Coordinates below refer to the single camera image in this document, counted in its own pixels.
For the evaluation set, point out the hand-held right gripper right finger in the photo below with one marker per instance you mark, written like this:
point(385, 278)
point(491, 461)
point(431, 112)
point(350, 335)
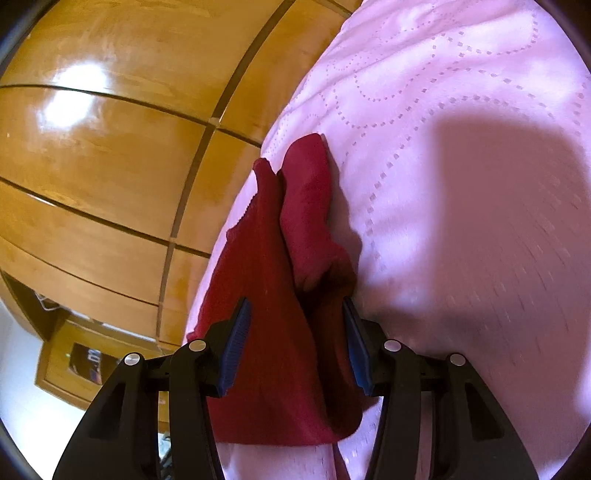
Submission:
point(356, 355)

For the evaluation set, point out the wooden bedside cabinet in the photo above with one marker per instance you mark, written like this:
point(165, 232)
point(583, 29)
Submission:
point(60, 369)

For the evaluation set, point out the pink quilted bedspread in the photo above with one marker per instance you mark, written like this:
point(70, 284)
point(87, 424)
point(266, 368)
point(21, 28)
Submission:
point(461, 230)

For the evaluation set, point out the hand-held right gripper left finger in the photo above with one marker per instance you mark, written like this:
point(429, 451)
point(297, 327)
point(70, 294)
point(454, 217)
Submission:
point(235, 344)

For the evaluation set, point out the glossy wooden wardrobe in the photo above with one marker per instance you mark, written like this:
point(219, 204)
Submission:
point(115, 161)

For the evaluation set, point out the dark red embroidered dress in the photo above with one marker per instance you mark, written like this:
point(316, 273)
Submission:
point(277, 277)

